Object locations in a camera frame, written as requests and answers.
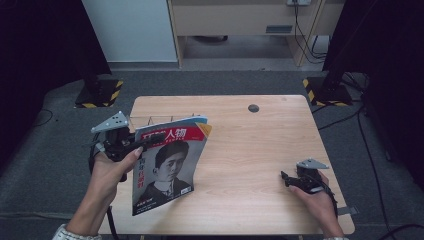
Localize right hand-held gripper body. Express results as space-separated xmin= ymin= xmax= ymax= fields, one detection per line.
xmin=295 ymin=158 xmax=330 ymax=195

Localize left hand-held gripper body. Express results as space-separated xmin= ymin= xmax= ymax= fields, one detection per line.
xmin=89 ymin=110 xmax=141 ymax=164

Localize clear acrylic divided organizer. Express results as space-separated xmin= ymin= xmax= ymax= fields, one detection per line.
xmin=128 ymin=113 xmax=198 ymax=130

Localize magazine with portrait cover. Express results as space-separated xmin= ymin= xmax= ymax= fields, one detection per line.
xmin=131 ymin=114 xmax=213 ymax=217

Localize person's right hand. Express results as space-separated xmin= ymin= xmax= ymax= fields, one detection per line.
xmin=288 ymin=171 xmax=340 ymax=222

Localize person's left hand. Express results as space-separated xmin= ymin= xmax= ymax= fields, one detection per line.
xmin=88 ymin=146 xmax=144 ymax=205

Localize black stand with striped base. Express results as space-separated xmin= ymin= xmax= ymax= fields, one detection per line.
xmin=73 ymin=49 xmax=124 ymax=109
xmin=301 ymin=49 xmax=354 ymax=108

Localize checkered shirt sleeve cuff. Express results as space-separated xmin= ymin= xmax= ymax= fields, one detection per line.
xmin=51 ymin=223 xmax=103 ymax=240

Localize black curtain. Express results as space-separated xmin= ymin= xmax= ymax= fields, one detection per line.
xmin=322 ymin=0 xmax=424 ymax=191
xmin=0 ymin=0 xmax=113 ymax=168

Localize white cabinet panel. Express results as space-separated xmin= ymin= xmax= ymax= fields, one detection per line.
xmin=81 ymin=0 xmax=178 ymax=64

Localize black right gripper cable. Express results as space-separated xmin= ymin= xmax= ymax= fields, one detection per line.
xmin=313 ymin=173 xmax=339 ymax=218

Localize short black floor cable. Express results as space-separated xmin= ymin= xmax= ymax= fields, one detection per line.
xmin=317 ymin=111 xmax=360 ymax=132

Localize long black floor cable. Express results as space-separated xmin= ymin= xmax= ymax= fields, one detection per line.
xmin=355 ymin=108 xmax=394 ymax=238

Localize thin black floor cable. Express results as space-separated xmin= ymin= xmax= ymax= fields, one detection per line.
xmin=31 ymin=108 xmax=55 ymax=128

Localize black hanging power cables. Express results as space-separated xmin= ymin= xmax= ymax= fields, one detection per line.
xmin=293 ymin=3 xmax=329 ymax=65

